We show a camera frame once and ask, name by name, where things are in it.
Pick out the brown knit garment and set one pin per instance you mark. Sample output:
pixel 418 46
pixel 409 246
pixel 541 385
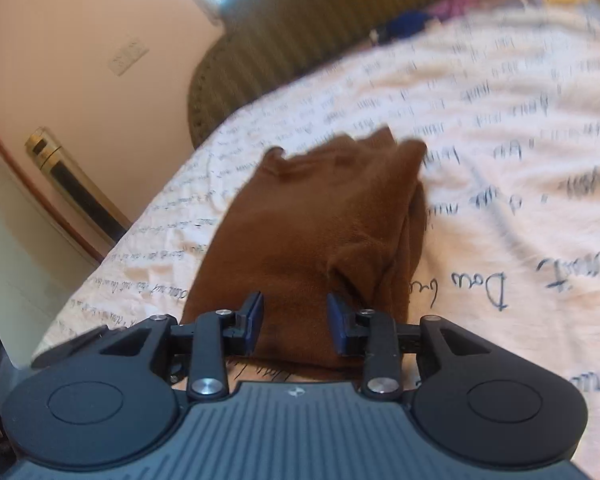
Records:
pixel 320 220

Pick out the wide white wall switch panel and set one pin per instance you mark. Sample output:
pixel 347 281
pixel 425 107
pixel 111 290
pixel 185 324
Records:
pixel 127 55

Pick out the blue cloth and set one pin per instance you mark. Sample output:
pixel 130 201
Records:
pixel 407 25

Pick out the purple cloth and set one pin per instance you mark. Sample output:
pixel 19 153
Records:
pixel 455 7

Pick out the white script-printed bedsheet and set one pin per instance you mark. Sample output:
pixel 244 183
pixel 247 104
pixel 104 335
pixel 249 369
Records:
pixel 505 160

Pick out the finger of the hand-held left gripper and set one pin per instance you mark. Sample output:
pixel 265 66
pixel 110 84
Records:
pixel 80 344

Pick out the olive padded headboard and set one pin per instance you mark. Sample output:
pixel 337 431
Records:
pixel 290 25

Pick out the white door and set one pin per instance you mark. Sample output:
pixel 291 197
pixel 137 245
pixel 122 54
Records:
pixel 15 270

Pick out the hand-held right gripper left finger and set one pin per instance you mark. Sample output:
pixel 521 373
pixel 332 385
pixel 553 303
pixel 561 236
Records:
pixel 254 322

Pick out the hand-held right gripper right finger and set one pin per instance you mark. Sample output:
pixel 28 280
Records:
pixel 336 322

